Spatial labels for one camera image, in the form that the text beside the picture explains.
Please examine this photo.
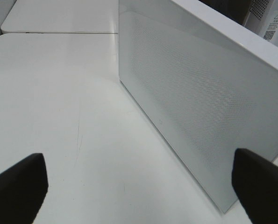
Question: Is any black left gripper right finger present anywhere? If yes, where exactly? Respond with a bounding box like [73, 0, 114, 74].
[231, 148, 278, 224]

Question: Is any white warning label sticker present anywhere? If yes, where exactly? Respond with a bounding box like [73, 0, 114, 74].
[262, 11, 278, 41]

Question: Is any white microwave oven body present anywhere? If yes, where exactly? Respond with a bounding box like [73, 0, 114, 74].
[197, 0, 278, 53]

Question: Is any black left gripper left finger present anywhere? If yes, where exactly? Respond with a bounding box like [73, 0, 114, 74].
[0, 153, 49, 224]

